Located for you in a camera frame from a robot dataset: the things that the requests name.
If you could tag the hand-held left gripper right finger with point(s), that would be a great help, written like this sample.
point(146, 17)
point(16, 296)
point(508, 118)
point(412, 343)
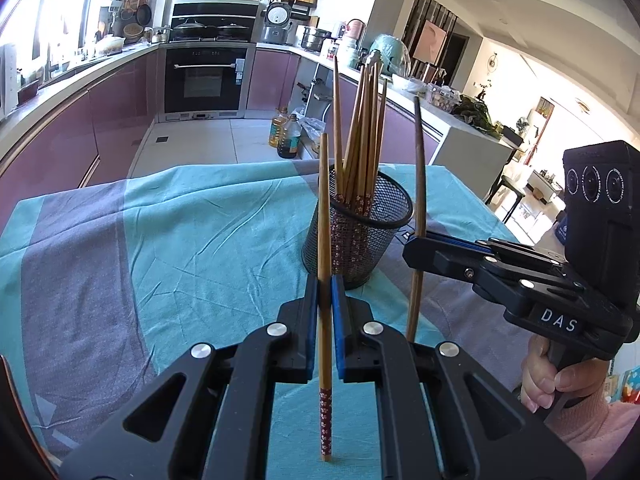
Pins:
point(337, 320)

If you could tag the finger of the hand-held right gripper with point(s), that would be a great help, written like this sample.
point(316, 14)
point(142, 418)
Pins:
point(450, 260)
point(460, 240)

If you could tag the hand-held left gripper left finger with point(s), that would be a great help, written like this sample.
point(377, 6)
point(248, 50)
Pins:
point(313, 320)

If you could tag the black mesh utensil holder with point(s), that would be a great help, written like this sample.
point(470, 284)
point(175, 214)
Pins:
point(385, 240)

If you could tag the wooden chopstick red patterned end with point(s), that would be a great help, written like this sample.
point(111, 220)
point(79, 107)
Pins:
point(419, 185)
point(325, 410)

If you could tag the bunch of wooden chopsticks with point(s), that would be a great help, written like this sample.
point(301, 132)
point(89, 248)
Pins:
point(362, 160)

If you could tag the person's right forearm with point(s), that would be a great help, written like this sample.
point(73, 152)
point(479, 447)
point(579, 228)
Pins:
point(595, 440)

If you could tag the person's right hand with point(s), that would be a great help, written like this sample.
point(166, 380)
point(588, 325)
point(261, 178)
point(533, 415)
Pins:
point(537, 380)

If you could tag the black stool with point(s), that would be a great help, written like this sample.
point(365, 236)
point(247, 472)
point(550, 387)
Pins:
point(507, 187)

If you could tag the peninsula counter with pink cabinets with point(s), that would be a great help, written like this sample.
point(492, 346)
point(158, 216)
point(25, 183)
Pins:
point(450, 150)

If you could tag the leafy green vegetables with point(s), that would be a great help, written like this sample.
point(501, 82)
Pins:
point(477, 115)

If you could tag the clear plastic food box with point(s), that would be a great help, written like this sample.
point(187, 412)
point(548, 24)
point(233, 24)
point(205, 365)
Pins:
point(444, 97)

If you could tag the teal and grey tablecloth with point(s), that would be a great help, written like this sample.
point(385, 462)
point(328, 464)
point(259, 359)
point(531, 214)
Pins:
point(175, 260)

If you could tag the white bowl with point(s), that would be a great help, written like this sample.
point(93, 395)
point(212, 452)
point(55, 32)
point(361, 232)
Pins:
point(407, 83)

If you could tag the clear plastic bag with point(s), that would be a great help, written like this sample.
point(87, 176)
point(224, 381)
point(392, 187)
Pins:
point(314, 132)

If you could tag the dark liquid plastic bottle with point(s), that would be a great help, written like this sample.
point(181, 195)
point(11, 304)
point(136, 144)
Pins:
point(289, 140)

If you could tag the yellow cooking oil bottle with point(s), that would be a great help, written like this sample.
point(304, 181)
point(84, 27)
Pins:
point(279, 130)

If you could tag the under-counter water purifier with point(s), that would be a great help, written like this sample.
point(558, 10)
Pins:
point(316, 102)

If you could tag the mint green air fryer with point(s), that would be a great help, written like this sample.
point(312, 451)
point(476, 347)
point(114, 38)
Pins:
point(392, 52)

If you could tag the pink kettle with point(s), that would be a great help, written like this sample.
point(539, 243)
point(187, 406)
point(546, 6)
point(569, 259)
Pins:
point(355, 30)

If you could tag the steel stock pot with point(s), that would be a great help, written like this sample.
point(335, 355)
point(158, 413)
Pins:
point(315, 40)

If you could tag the black integrated stove with oven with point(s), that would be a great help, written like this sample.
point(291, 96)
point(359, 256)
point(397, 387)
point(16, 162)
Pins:
point(205, 80)

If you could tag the silver rice cooker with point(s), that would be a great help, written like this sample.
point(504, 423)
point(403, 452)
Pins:
point(276, 22)

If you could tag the sink counter with pink cabinets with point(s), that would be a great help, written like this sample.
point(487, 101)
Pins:
point(75, 135)

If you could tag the black pan with lid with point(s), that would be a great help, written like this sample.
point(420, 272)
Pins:
point(232, 29)

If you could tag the black wok with lid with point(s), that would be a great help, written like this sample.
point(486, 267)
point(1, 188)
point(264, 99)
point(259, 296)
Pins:
point(189, 29)

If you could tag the steel kettle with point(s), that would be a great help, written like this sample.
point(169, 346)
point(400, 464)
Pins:
point(160, 35)

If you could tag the white casserole pot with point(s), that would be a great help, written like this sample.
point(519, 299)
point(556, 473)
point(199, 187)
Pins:
point(109, 46)

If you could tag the hanging black frying pan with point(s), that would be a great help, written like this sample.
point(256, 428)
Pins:
point(143, 14)

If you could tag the dark red bowl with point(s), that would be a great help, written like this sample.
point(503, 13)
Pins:
point(28, 92)

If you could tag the kitchen window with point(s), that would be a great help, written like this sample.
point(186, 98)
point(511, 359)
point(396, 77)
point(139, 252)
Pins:
point(45, 5)

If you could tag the pink wall painting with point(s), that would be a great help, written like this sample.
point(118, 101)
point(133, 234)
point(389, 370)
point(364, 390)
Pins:
point(431, 41)

